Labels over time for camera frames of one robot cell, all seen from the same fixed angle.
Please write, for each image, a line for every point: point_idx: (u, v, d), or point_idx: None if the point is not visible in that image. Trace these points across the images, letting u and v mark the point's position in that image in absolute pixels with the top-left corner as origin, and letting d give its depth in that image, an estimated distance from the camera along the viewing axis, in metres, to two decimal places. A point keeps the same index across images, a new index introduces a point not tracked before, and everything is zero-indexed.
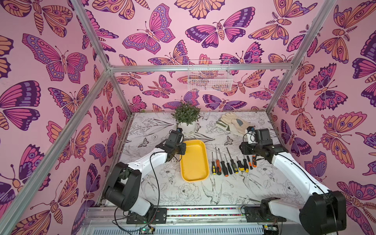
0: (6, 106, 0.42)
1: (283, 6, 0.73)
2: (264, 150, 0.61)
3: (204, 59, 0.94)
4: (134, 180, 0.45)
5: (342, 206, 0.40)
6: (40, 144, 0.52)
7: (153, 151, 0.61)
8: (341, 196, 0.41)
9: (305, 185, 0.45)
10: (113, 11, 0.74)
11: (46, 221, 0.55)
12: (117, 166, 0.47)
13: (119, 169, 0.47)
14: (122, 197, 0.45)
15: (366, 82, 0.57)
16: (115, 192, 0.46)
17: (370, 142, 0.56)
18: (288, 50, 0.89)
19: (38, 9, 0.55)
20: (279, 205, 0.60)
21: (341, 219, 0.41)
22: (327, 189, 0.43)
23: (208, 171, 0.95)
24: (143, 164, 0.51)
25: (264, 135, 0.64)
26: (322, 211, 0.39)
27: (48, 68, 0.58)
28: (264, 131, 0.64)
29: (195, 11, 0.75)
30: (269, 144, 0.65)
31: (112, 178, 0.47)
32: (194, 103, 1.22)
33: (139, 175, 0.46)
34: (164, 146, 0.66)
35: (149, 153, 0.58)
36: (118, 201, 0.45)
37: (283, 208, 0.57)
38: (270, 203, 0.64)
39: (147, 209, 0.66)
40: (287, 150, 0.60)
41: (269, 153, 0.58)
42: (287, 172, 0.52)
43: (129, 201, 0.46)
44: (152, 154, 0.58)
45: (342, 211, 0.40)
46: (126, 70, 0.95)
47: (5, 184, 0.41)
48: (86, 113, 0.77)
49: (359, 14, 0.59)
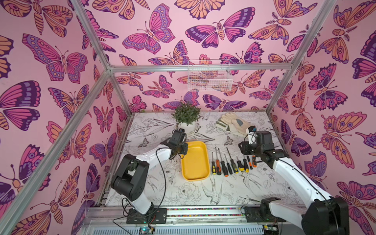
0: (6, 106, 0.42)
1: (283, 6, 0.73)
2: (265, 155, 0.61)
3: (204, 59, 0.94)
4: (142, 171, 0.47)
5: (345, 214, 0.40)
6: (40, 144, 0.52)
7: (159, 146, 0.64)
8: (343, 202, 0.41)
9: (306, 192, 0.45)
10: (113, 11, 0.74)
11: (46, 221, 0.55)
12: (126, 157, 0.50)
13: (127, 160, 0.49)
14: (129, 187, 0.47)
15: (366, 82, 0.57)
16: (123, 182, 0.48)
17: (370, 142, 0.56)
18: (288, 50, 0.89)
19: (38, 9, 0.55)
20: (279, 207, 0.60)
21: (344, 225, 0.40)
22: (329, 196, 0.43)
23: (210, 170, 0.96)
24: (150, 157, 0.53)
25: (266, 139, 0.63)
26: (325, 218, 0.39)
27: (48, 68, 0.58)
28: (266, 135, 0.63)
29: (195, 11, 0.75)
30: (270, 148, 0.64)
31: (121, 169, 0.49)
32: (194, 103, 1.22)
33: (147, 165, 0.48)
34: (168, 143, 0.69)
35: (154, 148, 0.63)
36: (126, 192, 0.47)
37: (283, 210, 0.57)
38: (270, 205, 0.64)
39: (147, 208, 0.65)
40: (287, 156, 0.57)
41: (270, 159, 0.58)
42: (288, 177, 0.52)
43: (136, 192, 0.48)
44: (157, 149, 0.61)
45: (345, 218, 0.40)
46: (126, 70, 0.95)
47: (5, 184, 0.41)
48: (86, 113, 0.77)
49: (359, 14, 0.59)
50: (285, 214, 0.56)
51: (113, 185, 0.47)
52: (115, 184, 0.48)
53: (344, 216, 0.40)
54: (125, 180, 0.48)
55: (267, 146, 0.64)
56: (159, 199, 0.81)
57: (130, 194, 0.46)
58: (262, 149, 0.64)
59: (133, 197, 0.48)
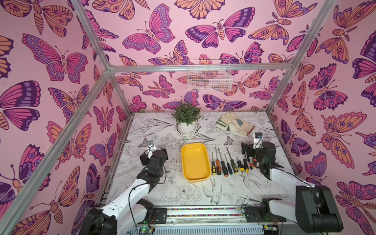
0: (6, 105, 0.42)
1: (283, 6, 0.73)
2: (262, 168, 0.68)
3: (204, 59, 0.94)
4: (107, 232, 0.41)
5: (329, 199, 0.43)
6: (40, 144, 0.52)
7: (133, 184, 0.56)
8: (327, 189, 0.45)
9: (295, 184, 0.49)
10: (113, 11, 0.74)
11: (46, 221, 0.55)
12: (91, 212, 0.43)
13: (92, 217, 0.42)
14: None
15: (366, 82, 0.57)
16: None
17: (370, 142, 0.56)
18: (288, 50, 0.89)
19: (38, 9, 0.55)
20: (278, 203, 0.60)
21: (333, 212, 0.42)
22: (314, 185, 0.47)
23: (210, 169, 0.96)
24: (120, 206, 0.47)
25: (270, 153, 0.68)
26: (310, 200, 0.43)
27: (48, 68, 0.58)
28: (270, 151, 0.67)
29: (195, 11, 0.75)
30: (271, 161, 0.70)
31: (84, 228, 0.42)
32: (194, 103, 1.22)
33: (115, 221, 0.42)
34: (146, 175, 0.62)
35: (128, 189, 0.54)
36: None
37: (281, 206, 0.58)
38: (270, 202, 0.65)
39: (145, 213, 0.65)
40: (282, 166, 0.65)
41: (267, 172, 0.66)
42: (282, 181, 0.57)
43: None
44: (131, 190, 0.53)
45: (332, 204, 0.43)
46: (126, 70, 0.95)
47: (5, 184, 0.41)
48: (86, 113, 0.77)
49: (359, 14, 0.59)
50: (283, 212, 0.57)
51: None
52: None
53: (329, 200, 0.43)
54: None
55: (268, 160, 0.70)
56: (158, 199, 0.81)
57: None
58: (262, 162, 0.73)
59: None
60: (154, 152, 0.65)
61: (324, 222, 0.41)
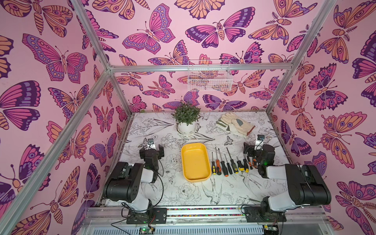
0: (6, 106, 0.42)
1: (283, 6, 0.73)
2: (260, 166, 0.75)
3: (204, 59, 0.94)
4: (138, 170, 0.51)
5: (315, 174, 0.49)
6: (40, 144, 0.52)
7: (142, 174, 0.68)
8: (313, 167, 0.50)
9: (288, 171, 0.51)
10: (113, 11, 0.74)
11: (46, 221, 0.55)
12: (119, 164, 0.53)
13: (120, 166, 0.52)
14: (126, 188, 0.46)
15: (366, 82, 0.57)
16: (118, 186, 0.47)
17: (370, 142, 0.56)
18: (288, 50, 0.89)
19: (38, 9, 0.55)
20: (276, 197, 0.61)
21: (320, 183, 0.47)
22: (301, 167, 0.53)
23: (210, 169, 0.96)
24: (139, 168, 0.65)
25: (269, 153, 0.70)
26: (298, 175, 0.49)
27: (48, 68, 0.58)
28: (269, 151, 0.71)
29: (195, 11, 0.75)
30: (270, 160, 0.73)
31: (115, 174, 0.50)
32: (194, 102, 1.20)
33: (141, 166, 0.52)
34: (146, 168, 0.63)
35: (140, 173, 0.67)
36: (123, 194, 0.46)
37: (280, 198, 0.59)
38: (269, 199, 0.66)
39: (145, 203, 0.65)
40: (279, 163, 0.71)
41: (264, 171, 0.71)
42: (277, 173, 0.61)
43: (133, 193, 0.48)
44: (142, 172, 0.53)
45: (319, 177, 0.48)
46: (126, 69, 0.94)
47: (5, 184, 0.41)
48: (86, 113, 0.77)
49: (359, 14, 0.59)
50: (281, 202, 0.58)
51: (106, 194, 0.47)
52: (109, 192, 0.47)
53: (316, 175, 0.48)
54: (119, 181, 0.48)
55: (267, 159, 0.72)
56: (158, 199, 0.81)
57: (128, 196, 0.47)
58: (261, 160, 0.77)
59: (132, 198, 0.47)
60: (147, 152, 0.74)
61: (315, 195, 0.44)
